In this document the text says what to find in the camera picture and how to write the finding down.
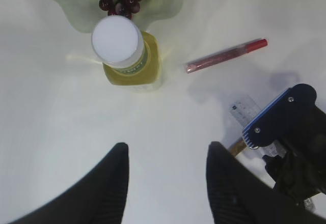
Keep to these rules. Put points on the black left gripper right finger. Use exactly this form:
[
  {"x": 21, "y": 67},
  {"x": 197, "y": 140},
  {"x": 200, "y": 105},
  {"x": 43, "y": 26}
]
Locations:
[{"x": 237, "y": 196}]

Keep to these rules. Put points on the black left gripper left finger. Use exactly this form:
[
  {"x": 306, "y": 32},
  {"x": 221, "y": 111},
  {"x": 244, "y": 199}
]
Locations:
[{"x": 99, "y": 197}]

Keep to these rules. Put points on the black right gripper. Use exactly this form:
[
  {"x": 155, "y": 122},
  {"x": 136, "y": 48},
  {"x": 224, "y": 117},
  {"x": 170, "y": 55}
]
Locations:
[{"x": 300, "y": 173}]

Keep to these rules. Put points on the clear plastic ruler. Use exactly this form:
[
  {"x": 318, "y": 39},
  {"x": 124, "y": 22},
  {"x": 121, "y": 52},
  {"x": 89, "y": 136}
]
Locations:
[{"x": 244, "y": 110}]

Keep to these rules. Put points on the green tea bottle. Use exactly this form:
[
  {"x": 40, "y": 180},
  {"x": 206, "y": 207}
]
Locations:
[{"x": 129, "y": 56}]

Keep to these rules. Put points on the gold marker pen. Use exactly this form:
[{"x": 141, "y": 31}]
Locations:
[{"x": 237, "y": 147}]

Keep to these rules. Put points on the red marker pen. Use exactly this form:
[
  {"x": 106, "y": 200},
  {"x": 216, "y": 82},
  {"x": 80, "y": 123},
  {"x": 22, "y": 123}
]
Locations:
[{"x": 225, "y": 55}]

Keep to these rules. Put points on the light green wavy plate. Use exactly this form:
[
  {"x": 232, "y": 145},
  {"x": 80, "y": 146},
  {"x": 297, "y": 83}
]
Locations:
[{"x": 114, "y": 7}]

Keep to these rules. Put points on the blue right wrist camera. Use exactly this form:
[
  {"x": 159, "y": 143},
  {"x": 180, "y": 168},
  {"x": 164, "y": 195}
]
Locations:
[{"x": 280, "y": 116}]

